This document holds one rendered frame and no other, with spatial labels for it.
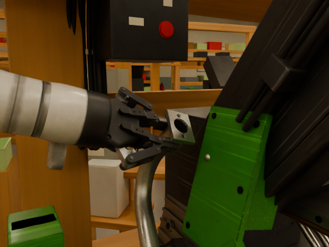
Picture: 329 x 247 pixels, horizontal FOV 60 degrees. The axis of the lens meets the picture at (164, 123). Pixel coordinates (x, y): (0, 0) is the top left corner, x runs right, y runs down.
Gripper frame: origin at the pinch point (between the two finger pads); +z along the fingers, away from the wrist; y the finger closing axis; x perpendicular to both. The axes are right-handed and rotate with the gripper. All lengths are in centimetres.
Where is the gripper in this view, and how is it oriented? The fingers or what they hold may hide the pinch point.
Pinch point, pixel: (167, 134)
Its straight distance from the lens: 44.7
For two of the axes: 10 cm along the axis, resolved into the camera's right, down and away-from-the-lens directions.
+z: 8.4, 1.9, 5.1
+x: -5.1, 5.6, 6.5
